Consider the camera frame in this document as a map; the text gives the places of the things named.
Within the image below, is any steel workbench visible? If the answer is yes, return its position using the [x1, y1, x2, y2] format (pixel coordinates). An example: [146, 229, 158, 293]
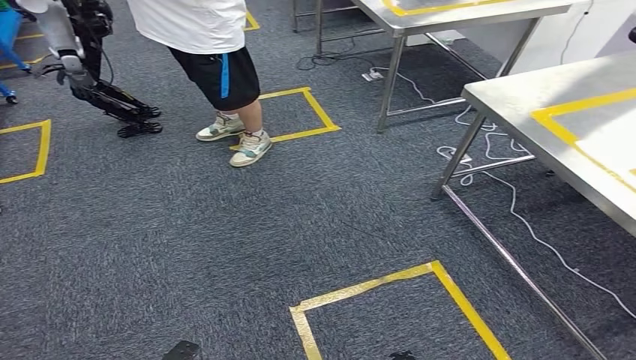
[430, 49, 636, 360]

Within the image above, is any person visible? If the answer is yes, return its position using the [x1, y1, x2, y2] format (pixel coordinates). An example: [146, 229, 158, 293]
[126, 0, 273, 169]

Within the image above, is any steel table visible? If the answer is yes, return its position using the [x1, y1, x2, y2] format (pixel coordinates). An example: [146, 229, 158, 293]
[292, 0, 578, 135]

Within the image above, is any silver black humanoid robot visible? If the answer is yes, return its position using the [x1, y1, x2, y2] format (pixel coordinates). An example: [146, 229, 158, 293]
[17, 0, 164, 139]

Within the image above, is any white cabinet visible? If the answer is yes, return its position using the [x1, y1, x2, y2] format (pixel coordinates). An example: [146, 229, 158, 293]
[407, 0, 636, 76]

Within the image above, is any black floor cable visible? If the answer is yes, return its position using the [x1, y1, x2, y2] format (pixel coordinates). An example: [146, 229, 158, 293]
[295, 38, 374, 72]

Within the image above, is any white floor cable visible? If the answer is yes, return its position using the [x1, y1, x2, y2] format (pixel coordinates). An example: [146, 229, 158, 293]
[482, 170, 636, 322]
[372, 65, 451, 107]
[436, 104, 533, 188]

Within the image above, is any thin black cabinet cable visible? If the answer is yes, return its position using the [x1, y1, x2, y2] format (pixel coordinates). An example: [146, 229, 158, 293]
[559, 0, 596, 65]

